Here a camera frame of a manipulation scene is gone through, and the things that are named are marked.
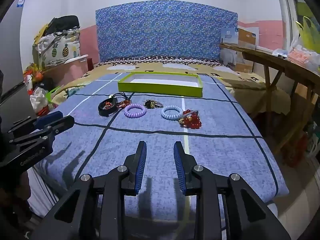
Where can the silver leaf hair clip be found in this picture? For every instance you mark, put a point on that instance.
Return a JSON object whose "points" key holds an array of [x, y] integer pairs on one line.
{"points": [[183, 116]]}

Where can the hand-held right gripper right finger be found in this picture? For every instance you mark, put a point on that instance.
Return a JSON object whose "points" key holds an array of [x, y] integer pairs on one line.
{"points": [[178, 165]]}

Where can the wooden table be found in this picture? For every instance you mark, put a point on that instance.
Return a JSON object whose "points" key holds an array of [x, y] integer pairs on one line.
{"points": [[262, 58]]}

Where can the black bag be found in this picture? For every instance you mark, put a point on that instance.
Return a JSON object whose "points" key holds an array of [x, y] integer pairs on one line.
{"points": [[63, 23]]}

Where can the lime green shallow box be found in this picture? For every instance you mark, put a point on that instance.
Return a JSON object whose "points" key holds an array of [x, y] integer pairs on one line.
{"points": [[160, 88]]}

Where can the pile of plastic bags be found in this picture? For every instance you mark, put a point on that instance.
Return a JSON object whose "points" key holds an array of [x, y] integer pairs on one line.
{"points": [[37, 97]]}

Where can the blue lined blanket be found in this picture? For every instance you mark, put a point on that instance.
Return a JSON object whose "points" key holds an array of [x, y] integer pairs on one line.
{"points": [[150, 127]]}

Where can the cardboard quilt box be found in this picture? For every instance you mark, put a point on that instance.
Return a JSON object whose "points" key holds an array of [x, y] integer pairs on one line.
{"points": [[246, 36]]}

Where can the small brown cabinet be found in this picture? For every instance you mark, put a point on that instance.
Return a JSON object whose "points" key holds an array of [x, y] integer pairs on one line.
{"points": [[90, 63]]}

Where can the grey refrigerator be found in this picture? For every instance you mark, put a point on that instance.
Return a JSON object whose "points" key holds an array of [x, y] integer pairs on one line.
{"points": [[12, 55]]}

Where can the pink mesh packet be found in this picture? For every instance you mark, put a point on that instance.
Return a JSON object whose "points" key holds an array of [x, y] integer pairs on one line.
{"points": [[303, 57]]}

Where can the green plastic basket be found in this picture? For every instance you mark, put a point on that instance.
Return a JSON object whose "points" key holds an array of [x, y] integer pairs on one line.
{"points": [[51, 95]]}

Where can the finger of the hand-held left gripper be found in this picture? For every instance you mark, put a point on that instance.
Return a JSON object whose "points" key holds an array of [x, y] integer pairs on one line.
{"points": [[62, 123], [50, 118]]}

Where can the blue patterned headboard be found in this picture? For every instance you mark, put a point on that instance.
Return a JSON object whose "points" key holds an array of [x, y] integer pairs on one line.
{"points": [[165, 30]]}

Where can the pink storage box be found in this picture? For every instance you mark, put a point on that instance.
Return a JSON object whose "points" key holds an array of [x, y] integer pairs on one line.
{"points": [[67, 71]]}

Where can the amber orange bead hair clip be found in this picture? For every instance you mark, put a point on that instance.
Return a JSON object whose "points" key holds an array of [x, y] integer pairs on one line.
{"points": [[125, 104]]}

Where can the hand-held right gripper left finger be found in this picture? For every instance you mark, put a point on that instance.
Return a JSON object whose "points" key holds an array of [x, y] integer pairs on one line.
{"points": [[141, 165]]}

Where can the pineapple print bag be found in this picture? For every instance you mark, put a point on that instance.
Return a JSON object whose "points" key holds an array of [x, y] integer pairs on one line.
{"points": [[58, 51]]}

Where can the yellow-green plastic bag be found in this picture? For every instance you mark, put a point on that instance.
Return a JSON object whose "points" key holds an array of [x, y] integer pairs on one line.
{"points": [[311, 36]]}

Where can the black smart band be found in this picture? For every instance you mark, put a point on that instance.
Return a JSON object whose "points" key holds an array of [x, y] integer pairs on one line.
{"points": [[101, 110]]}

